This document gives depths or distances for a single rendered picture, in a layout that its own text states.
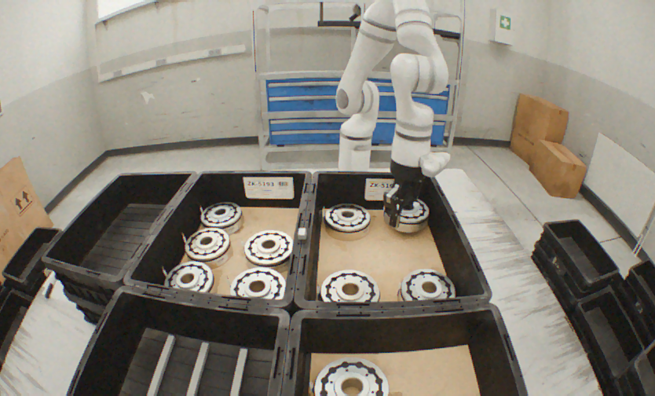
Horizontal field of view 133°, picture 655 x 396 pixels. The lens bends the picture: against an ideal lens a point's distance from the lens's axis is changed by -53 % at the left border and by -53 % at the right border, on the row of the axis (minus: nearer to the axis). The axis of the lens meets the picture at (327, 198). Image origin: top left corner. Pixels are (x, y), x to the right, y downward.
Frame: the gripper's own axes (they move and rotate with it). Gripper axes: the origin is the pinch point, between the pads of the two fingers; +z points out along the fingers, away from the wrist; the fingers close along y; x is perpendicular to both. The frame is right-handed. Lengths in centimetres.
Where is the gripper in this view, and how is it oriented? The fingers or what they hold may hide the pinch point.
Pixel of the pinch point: (400, 215)
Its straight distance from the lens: 66.6
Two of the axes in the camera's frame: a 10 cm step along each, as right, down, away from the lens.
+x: 7.2, 3.8, -5.8
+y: -6.9, 3.9, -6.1
